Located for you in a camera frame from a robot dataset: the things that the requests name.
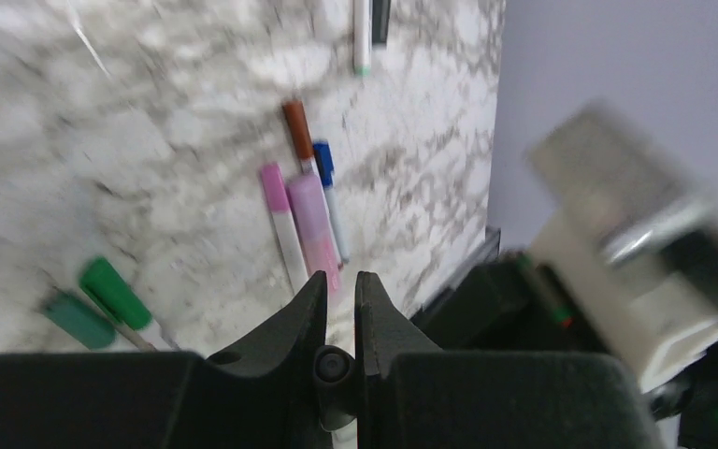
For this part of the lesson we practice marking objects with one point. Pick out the orange cap black highlighter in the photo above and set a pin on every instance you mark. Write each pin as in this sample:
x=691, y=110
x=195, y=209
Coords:
x=380, y=19

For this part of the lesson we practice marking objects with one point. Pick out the blue cap white marker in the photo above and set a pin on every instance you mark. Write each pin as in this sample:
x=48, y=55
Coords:
x=325, y=163

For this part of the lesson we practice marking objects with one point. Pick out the pink highlighter pen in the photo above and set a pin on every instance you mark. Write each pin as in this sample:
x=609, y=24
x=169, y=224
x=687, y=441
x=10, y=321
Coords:
x=313, y=227

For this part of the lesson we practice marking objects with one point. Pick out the brown cap white marker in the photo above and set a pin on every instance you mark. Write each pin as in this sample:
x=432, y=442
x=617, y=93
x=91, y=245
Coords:
x=295, y=117

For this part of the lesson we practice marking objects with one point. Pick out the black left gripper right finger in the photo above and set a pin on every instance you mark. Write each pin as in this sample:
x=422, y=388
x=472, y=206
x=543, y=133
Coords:
x=417, y=395

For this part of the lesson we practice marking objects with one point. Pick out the green cap white marker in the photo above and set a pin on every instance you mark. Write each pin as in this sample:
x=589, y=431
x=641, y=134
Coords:
x=106, y=288

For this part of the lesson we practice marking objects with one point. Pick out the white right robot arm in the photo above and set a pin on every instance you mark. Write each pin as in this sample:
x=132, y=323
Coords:
x=692, y=395

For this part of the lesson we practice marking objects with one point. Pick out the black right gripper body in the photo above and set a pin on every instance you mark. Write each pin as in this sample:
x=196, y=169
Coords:
x=511, y=304

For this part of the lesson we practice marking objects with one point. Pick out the teal cap white marker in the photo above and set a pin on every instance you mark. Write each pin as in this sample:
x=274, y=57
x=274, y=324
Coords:
x=79, y=321

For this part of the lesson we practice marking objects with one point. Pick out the pink cap white marker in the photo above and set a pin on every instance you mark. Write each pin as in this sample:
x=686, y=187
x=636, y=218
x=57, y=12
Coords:
x=282, y=217

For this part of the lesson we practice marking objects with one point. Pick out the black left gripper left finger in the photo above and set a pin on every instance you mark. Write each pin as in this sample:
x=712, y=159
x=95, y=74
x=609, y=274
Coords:
x=256, y=393

